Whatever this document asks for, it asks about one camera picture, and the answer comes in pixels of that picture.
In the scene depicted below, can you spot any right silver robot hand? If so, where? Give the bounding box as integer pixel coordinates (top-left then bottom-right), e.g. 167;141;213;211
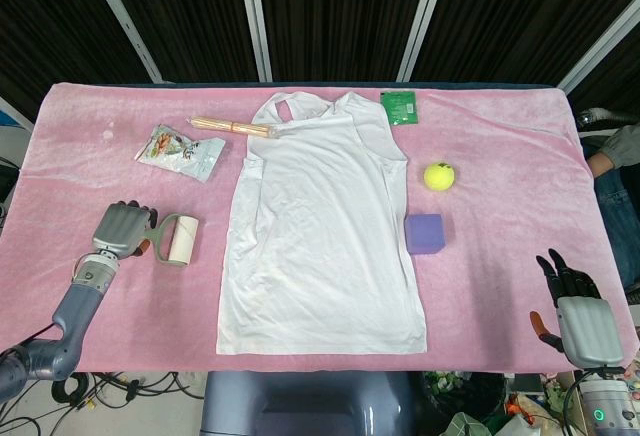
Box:
529;248;626;369

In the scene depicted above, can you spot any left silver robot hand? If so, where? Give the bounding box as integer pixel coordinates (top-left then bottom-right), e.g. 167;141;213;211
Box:
90;200;159;261

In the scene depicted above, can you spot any white lint roller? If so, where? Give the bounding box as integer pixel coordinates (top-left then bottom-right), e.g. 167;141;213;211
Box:
144;213;200;266

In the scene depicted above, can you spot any white sleeveless shirt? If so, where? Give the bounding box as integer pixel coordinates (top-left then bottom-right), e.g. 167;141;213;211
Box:
215;90;428;356

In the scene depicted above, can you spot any pink fleece table cloth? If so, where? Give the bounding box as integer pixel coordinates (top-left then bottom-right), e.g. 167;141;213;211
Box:
0;81;640;375

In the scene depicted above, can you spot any white snack packet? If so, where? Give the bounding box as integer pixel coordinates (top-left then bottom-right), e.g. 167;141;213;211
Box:
133;123;227;184

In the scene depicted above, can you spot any seated person in jeans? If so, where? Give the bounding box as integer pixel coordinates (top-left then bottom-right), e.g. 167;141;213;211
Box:
585;124;640;307

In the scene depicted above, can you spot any bundle of wooden sticks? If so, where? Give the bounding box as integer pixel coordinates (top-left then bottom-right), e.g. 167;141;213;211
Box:
187;114;279;140

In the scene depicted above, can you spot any purple foam cube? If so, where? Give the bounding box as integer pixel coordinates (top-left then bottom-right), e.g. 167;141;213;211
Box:
403;213;446;256

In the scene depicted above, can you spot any yellow tennis ball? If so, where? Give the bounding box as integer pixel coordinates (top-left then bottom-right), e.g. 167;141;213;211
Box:
423;161;456;191

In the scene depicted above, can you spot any grey-blue robot torso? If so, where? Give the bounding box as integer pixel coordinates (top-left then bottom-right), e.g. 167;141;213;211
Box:
199;370;418;436

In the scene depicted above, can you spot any green foil sachet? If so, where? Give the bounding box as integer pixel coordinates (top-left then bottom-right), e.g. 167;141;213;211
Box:
380;90;422;128

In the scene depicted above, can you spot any black cable tangle on floor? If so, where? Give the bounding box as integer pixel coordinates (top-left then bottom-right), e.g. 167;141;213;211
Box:
52;370;206;412

